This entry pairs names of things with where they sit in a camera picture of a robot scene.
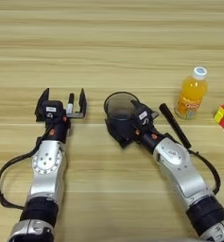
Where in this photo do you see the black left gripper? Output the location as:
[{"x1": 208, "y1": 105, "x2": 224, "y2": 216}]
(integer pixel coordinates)
[{"x1": 34, "y1": 87, "x2": 88, "y2": 145}]

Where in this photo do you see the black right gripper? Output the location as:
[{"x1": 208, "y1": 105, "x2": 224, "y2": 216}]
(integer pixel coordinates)
[{"x1": 105, "y1": 99, "x2": 165, "y2": 154}]

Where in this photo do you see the black mesh cup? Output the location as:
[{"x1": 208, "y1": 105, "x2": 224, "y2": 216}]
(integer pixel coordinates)
[{"x1": 103, "y1": 91, "x2": 142, "y2": 142}]

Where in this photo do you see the orange juice bottle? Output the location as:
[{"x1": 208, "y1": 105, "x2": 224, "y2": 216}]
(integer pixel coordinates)
[{"x1": 174, "y1": 66, "x2": 210, "y2": 120}]

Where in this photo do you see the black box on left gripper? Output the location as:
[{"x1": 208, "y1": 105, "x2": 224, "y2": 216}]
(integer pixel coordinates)
[{"x1": 41, "y1": 100, "x2": 66, "y2": 121}]

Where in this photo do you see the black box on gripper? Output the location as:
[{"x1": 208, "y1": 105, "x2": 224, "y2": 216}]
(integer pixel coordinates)
[
  {"x1": 133, "y1": 108, "x2": 155, "y2": 128},
  {"x1": 41, "y1": 100, "x2": 66, "y2": 121}
]

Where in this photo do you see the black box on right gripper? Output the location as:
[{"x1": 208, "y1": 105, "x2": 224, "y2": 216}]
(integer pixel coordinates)
[{"x1": 133, "y1": 108, "x2": 155, "y2": 128}]

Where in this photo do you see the black pen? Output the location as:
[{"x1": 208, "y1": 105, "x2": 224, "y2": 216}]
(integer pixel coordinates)
[{"x1": 158, "y1": 102, "x2": 193, "y2": 150}]

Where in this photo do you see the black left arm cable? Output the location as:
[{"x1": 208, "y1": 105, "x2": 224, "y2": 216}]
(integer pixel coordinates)
[{"x1": 0, "y1": 135, "x2": 47, "y2": 211}]

